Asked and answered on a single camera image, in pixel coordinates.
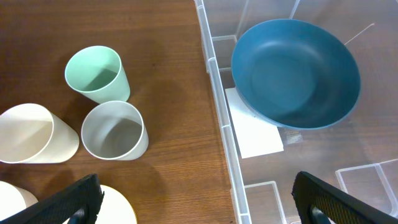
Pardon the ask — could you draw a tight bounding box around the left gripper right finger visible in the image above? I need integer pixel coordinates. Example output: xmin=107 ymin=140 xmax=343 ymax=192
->
xmin=292 ymin=171 xmax=397 ymax=224

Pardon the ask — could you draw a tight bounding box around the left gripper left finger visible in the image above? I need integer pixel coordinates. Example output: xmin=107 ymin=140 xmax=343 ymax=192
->
xmin=2 ymin=174 xmax=104 ymax=224

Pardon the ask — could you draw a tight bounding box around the dark blue bowl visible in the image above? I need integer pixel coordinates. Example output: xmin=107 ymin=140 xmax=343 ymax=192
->
xmin=231 ymin=19 xmax=361 ymax=129

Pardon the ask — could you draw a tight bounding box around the yellow cup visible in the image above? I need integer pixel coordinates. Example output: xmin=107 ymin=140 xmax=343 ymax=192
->
xmin=62 ymin=184 xmax=138 ymax=224

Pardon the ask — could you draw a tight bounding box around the clear plastic storage bin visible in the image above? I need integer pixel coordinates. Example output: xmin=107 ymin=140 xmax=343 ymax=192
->
xmin=195 ymin=0 xmax=397 ymax=223

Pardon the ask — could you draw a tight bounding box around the mint green cup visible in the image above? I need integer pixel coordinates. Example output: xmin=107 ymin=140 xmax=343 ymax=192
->
xmin=0 ymin=181 xmax=38 ymax=221
xmin=65 ymin=45 xmax=131 ymax=104

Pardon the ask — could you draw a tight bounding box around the light grey cup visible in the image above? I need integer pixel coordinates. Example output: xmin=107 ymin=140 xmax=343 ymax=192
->
xmin=81 ymin=101 xmax=149 ymax=161

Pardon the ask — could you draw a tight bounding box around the cream white cup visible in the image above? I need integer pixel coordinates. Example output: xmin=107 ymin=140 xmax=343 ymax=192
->
xmin=1 ymin=103 xmax=80 ymax=164

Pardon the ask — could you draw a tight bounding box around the white label in bin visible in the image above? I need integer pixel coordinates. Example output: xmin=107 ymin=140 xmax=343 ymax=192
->
xmin=225 ymin=88 xmax=284 ymax=159

